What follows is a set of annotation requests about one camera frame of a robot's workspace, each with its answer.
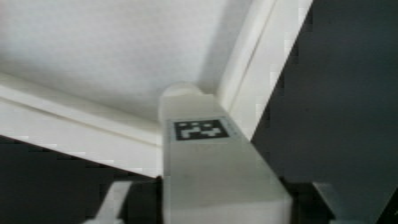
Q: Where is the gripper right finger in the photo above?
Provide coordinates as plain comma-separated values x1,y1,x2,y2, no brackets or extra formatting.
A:
313,182,363,224

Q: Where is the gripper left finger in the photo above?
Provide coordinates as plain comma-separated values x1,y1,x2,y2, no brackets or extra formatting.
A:
88,181,132,224

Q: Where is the white leg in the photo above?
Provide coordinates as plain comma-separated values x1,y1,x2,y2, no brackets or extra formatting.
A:
159,83,294,224

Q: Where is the white desk top tray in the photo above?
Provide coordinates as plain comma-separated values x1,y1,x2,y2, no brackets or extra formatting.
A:
0,0,315,177

